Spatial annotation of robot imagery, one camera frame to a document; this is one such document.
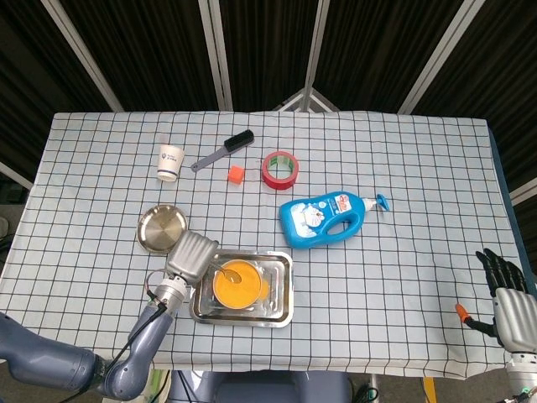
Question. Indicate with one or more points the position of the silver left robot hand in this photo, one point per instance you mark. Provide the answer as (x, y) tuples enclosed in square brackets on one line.
[(191, 256)]

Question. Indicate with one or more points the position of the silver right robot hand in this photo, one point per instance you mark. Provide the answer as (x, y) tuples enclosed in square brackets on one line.
[(514, 310)]

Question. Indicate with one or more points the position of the metal spoon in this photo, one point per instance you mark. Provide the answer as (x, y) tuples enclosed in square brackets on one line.
[(233, 275)]

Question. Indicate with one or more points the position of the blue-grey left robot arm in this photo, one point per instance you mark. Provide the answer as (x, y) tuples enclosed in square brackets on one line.
[(142, 336)]

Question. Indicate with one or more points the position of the beige bowl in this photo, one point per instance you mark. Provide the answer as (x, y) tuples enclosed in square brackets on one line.
[(237, 307)]

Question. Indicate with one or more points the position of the rectangular steel tray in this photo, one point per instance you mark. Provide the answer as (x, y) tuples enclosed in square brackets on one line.
[(277, 302)]

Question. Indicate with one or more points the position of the white grid-patterned tablecloth table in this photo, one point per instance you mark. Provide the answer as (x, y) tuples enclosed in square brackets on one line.
[(377, 273)]

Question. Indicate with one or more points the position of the round steel plate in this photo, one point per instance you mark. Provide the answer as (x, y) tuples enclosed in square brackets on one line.
[(159, 228)]

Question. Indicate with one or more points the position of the orange cube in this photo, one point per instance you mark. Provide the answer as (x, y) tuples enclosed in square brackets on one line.
[(236, 175)]

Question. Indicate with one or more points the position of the white paper cup blue logo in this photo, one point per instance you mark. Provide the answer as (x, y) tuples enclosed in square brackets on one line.
[(171, 161)]

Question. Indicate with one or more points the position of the red tape roll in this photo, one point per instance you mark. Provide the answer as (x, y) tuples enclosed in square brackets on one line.
[(269, 179)]

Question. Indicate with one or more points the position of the blue pump detergent bottle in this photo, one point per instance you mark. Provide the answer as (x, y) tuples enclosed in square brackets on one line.
[(302, 226)]

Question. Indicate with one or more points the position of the grey brush black bristles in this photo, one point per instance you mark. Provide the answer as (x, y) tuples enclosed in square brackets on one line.
[(239, 140)]

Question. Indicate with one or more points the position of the blue-grey robot torso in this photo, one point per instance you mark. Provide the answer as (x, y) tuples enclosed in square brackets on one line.
[(260, 388)]

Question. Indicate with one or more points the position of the black screen panel white frame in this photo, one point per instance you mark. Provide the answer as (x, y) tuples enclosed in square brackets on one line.
[(147, 50), (25, 63), (512, 63), (268, 46), (369, 50)]

